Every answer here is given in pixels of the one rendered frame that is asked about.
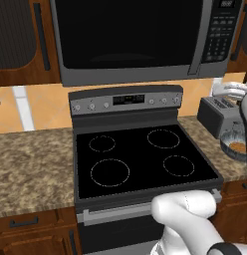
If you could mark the black microwave door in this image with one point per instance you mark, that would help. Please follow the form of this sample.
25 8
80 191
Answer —
128 33

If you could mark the black oven door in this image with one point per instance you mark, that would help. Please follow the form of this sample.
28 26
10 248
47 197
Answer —
122 234

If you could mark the dark grey toaster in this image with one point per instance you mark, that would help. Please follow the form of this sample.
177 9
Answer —
215 116

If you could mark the black grey stove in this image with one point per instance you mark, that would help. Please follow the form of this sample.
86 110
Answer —
142 159

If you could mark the grey stove knob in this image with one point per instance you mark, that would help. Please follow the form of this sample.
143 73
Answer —
76 108
164 100
106 105
92 106
176 99
151 101

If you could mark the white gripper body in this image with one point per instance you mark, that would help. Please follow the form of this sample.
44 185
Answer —
228 89

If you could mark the brown cupboard door dark panel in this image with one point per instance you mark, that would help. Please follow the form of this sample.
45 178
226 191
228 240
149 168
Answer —
16 36

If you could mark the brown waffle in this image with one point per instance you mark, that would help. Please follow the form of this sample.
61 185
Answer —
238 146

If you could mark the grey black microwave oven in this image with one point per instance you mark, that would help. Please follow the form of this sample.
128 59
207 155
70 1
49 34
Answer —
221 36

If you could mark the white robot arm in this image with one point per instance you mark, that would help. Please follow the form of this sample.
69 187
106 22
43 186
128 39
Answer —
182 206

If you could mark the brown wooden drawer front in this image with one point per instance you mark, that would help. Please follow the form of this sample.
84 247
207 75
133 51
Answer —
46 220
233 187

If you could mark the brown wooden cupboard door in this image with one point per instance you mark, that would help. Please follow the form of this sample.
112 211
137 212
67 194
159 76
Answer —
235 219
36 244

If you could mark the clear glass bowl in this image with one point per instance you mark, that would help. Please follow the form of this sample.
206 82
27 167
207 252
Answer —
228 147

